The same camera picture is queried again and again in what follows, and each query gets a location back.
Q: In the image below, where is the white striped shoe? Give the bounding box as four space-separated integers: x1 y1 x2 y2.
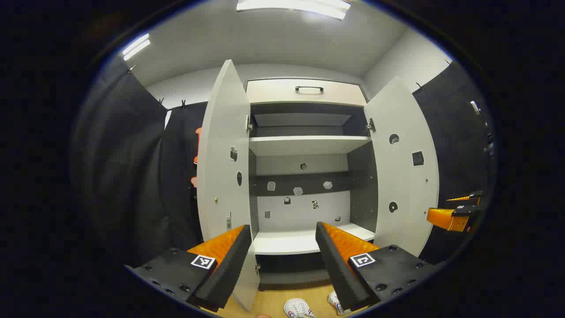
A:
283 298 316 318
328 291 354 316

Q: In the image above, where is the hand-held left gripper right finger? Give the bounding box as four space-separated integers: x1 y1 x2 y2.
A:
315 222 437 311

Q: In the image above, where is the white shoe cabinet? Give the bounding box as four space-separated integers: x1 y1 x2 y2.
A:
246 78 377 291

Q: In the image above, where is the cream cabinet drawer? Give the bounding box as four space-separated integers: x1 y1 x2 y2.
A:
246 79 368 106

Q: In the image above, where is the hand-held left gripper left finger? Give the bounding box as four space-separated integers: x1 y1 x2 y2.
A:
125 224 252 313

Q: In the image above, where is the white cabinet door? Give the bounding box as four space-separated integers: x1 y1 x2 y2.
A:
364 76 441 257
196 60 261 312

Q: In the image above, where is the ceiling light panel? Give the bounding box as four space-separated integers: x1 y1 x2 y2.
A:
236 0 351 21
122 33 151 61

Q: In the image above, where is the black backdrop cloth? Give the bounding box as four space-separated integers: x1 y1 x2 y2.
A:
159 101 209 252
73 57 170 265
413 60 493 265

